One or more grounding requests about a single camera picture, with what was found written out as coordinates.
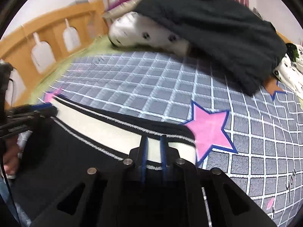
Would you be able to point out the white floral pillow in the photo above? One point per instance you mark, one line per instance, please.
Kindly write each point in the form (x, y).
(132, 30)

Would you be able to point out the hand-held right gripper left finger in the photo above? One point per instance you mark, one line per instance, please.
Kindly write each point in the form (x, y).
(144, 156)

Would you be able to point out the dark padded jacket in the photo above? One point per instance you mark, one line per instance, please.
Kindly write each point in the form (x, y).
(213, 33)

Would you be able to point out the purple and white pillow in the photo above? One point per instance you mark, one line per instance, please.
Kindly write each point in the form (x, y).
(120, 6)

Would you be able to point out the person's leg in jeans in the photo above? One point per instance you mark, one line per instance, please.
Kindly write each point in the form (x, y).
(4, 196)

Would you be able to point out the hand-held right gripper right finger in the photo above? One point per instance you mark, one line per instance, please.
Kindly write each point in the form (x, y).
(163, 156)

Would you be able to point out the wooden headboard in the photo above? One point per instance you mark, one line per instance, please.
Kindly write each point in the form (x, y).
(59, 16)

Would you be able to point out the grey checked star blanket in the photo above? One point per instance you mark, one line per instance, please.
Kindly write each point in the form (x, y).
(153, 80)

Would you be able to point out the black pants with white stripe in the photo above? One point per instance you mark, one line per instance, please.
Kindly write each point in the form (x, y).
(71, 151)

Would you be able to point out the white floral cloth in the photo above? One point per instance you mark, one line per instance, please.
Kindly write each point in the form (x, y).
(291, 73)

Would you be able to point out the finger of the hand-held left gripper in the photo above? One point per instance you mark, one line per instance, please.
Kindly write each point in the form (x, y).
(42, 108)
(16, 128)

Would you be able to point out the person's left hand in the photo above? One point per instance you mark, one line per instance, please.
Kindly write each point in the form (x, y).
(10, 160)

